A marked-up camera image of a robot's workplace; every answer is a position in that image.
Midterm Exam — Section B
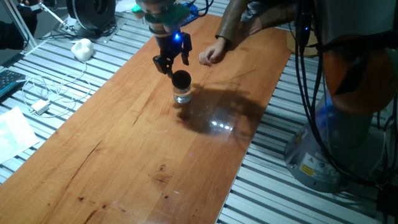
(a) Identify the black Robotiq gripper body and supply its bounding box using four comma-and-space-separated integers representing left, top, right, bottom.
156, 30, 192, 60

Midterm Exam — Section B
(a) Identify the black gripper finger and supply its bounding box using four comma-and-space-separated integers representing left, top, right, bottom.
180, 31, 193, 67
152, 55, 175, 79

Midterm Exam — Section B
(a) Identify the person left forearm brown sleeve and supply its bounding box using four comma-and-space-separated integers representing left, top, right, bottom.
257, 2, 297, 31

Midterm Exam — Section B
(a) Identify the person right forearm brown sleeve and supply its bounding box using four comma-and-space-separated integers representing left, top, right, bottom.
215, 0, 259, 44

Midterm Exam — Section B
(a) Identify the person right hand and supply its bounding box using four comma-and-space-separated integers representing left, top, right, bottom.
198, 37, 228, 67

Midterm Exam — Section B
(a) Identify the person left hand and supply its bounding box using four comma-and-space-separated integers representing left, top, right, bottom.
246, 16, 266, 36

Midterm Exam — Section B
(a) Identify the blue snack packet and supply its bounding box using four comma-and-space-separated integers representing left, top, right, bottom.
180, 1, 200, 27

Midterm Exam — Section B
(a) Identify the white lumpy plastic object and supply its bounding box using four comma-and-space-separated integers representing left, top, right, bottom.
70, 37, 95, 63

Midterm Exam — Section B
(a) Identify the large wooden board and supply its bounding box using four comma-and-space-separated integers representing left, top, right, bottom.
0, 13, 292, 224

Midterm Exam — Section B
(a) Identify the light wooden stool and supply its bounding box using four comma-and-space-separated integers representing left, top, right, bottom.
285, 29, 319, 58

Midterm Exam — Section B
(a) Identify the thin metal rod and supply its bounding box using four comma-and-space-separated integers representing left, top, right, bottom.
39, 2, 77, 32

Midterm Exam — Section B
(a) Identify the black computer keyboard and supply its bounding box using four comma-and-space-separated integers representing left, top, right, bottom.
0, 68, 27, 98

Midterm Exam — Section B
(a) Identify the person in black clothes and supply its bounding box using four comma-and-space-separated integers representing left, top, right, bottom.
0, 0, 44, 51

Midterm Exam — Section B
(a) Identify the white paper sheet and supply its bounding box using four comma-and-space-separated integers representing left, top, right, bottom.
0, 106, 40, 165

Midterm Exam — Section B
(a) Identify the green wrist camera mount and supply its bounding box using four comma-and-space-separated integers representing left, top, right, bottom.
131, 3, 192, 34

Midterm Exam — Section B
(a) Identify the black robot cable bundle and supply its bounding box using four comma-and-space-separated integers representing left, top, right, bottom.
292, 0, 398, 188

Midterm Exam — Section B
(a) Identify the white charger with cable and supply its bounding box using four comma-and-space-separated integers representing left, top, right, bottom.
21, 60, 93, 119

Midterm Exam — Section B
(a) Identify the aluminium frame post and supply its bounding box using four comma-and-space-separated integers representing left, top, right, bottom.
0, 0, 37, 51

